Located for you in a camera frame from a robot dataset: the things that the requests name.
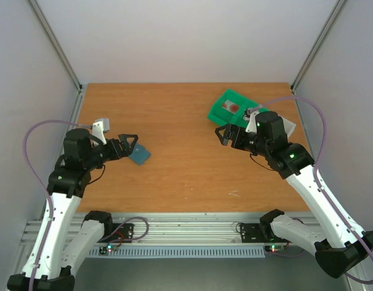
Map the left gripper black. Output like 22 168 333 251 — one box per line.
84 134 139 170

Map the teal card holder wallet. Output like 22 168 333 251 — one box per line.
128 143 151 166

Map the red circle card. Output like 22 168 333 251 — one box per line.
222 100 240 114

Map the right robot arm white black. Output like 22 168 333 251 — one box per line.
215 111 373 278

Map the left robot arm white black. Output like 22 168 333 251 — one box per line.
7 128 138 290

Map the green plastic bin far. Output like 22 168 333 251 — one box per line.
207 89 253 127

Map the green plastic bin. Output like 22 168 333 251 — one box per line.
207 89 253 127
230 103 260 127

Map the green plastic bin middle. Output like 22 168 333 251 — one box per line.
230 103 260 127

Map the white plastic bin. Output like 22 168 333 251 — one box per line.
282 117 296 138

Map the left small circuit board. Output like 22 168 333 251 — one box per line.
98 245 118 256

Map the small circuit board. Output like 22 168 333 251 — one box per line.
265 244 289 253
98 245 118 256

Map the right small circuit board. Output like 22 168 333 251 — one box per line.
265 244 289 253

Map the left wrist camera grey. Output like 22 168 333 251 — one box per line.
92 118 110 133

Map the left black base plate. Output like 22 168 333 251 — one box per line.
99 223 134 243

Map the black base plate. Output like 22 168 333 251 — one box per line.
99 223 134 243
235 222 288 244

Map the aluminium rail base frame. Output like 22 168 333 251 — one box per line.
21 84 373 291

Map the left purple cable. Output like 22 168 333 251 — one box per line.
24 119 93 291

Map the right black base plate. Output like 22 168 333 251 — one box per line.
235 222 288 244

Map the left aluminium corner post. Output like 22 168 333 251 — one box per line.
27 0 82 92

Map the aluminium corner post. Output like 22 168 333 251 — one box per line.
290 0 348 94
27 0 82 92

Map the right aluminium corner post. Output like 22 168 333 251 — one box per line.
290 0 348 94

